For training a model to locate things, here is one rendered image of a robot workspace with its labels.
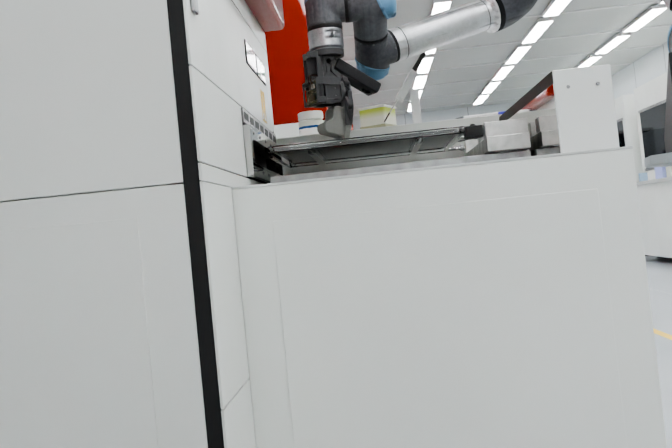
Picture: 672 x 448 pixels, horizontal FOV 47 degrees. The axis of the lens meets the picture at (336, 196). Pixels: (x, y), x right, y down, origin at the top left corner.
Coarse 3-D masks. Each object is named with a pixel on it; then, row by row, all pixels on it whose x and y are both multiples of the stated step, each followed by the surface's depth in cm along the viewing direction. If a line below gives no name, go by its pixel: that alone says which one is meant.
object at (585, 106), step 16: (608, 64) 125; (560, 80) 125; (576, 80) 125; (592, 80) 124; (608, 80) 124; (560, 96) 125; (576, 96) 125; (592, 96) 124; (608, 96) 124; (560, 112) 125; (576, 112) 124; (592, 112) 124; (608, 112) 124; (560, 128) 125; (576, 128) 124; (592, 128) 124; (608, 128) 124; (560, 144) 125; (576, 144) 124; (592, 144) 124; (608, 144) 124
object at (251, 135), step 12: (252, 132) 141; (252, 144) 139; (264, 144) 155; (276, 144) 175; (252, 156) 138; (276, 156) 178; (252, 168) 138; (264, 168) 152; (276, 168) 181; (264, 180) 152
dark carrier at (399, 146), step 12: (360, 144) 147; (372, 144) 150; (384, 144) 152; (396, 144) 154; (408, 144) 157; (432, 144) 162; (444, 144) 165; (288, 156) 157; (300, 156) 160; (324, 156) 165; (336, 156) 168; (348, 156) 171; (360, 156) 174; (372, 156) 177
